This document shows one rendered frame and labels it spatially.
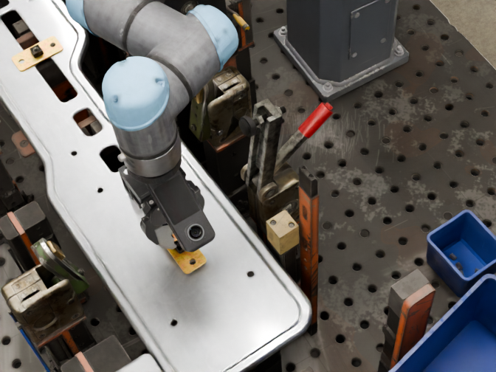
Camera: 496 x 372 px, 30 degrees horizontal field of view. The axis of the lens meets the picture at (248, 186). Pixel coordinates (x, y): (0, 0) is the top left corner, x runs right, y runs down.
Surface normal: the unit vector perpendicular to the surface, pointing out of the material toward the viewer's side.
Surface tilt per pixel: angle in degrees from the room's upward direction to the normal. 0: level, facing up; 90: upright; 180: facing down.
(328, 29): 90
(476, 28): 0
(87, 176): 0
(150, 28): 28
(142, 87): 1
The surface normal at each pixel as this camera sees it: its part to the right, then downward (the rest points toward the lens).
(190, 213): 0.20, -0.07
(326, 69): -0.26, 0.83
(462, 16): -0.06, -0.53
